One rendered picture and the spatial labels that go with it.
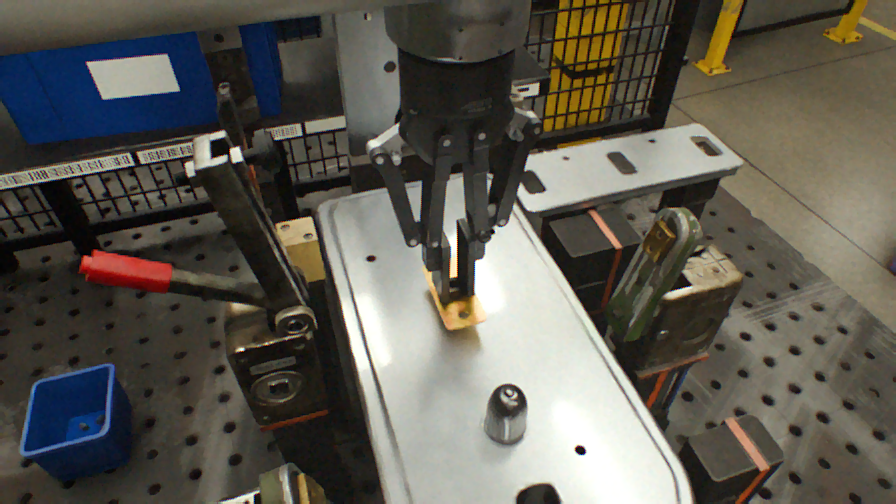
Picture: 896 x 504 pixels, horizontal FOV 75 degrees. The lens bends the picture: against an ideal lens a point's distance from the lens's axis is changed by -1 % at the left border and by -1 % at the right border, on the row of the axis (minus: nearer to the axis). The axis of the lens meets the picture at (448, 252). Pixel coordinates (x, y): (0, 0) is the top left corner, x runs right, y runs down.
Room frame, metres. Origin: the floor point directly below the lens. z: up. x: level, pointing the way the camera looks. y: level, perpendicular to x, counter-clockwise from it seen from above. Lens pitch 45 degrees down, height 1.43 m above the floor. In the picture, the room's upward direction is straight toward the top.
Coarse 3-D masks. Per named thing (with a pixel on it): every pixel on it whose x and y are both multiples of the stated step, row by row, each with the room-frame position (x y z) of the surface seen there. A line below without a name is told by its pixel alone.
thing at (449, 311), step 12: (456, 264) 0.40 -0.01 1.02; (456, 276) 0.37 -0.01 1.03; (432, 288) 0.36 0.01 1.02; (456, 288) 0.36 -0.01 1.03; (456, 300) 0.35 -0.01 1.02; (468, 300) 0.35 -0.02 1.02; (444, 312) 0.34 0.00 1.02; (456, 312) 0.34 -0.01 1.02; (468, 312) 0.34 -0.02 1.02; (480, 312) 0.34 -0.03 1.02; (456, 324) 0.32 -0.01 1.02; (468, 324) 0.32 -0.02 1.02
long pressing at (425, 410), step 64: (384, 192) 0.53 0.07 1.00; (448, 192) 0.53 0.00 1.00; (384, 256) 0.43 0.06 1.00; (512, 256) 0.43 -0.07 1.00; (384, 320) 0.34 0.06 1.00; (512, 320) 0.34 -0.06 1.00; (576, 320) 0.34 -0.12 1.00; (384, 384) 0.28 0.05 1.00; (448, 384) 0.28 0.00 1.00; (576, 384) 0.28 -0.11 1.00; (384, 448) 0.22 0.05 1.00; (448, 448) 0.22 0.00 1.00; (512, 448) 0.22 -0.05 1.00; (640, 448) 0.22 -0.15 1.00
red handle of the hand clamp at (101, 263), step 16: (96, 256) 0.28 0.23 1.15; (112, 256) 0.28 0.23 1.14; (128, 256) 0.29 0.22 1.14; (80, 272) 0.27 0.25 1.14; (96, 272) 0.27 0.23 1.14; (112, 272) 0.27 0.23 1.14; (128, 272) 0.28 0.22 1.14; (144, 272) 0.28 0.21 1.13; (160, 272) 0.28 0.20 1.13; (176, 272) 0.29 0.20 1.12; (192, 272) 0.30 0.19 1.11; (144, 288) 0.28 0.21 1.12; (160, 288) 0.28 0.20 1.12; (176, 288) 0.28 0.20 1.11; (192, 288) 0.29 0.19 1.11; (208, 288) 0.29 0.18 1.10; (224, 288) 0.30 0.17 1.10; (240, 288) 0.30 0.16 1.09; (256, 288) 0.31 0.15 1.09; (256, 304) 0.30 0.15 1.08
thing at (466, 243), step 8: (456, 224) 0.38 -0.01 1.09; (464, 224) 0.37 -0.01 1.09; (456, 232) 0.38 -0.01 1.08; (464, 232) 0.36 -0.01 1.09; (456, 240) 0.38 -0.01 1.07; (464, 240) 0.36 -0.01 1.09; (472, 240) 0.35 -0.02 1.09; (464, 248) 0.36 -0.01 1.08; (472, 248) 0.35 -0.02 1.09; (464, 256) 0.36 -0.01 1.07; (472, 256) 0.35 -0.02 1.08; (464, 264) 0.36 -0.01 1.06; (472, 264) 0.35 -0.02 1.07; (464, 272) 0.36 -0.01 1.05; (472, 272) 0.35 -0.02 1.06; (464, 280) 0.36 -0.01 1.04; (472, 280) 0.35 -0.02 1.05; (472, 288) 0.35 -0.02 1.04
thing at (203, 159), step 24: (216, 144) 0.32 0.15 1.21; (264, 144) 0.31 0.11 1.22; (192, 168) 0.30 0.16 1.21; (216, 168) 0.29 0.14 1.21; (240, 168) 0.30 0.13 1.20; (264, 168) 0.31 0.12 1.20; (216, 192) 0.29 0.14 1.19; (240, 192) 0.29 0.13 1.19; (240, 216) 0.29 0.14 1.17; (264, 216) 0.32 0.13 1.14; (240, 240) 0.29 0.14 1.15; (264, 240) 0.30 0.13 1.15; (264, 264) 0.29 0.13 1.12; (288, 264) 0.33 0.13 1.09; (264, 288) 0.29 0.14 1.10; (288, 288) 0.30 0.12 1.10
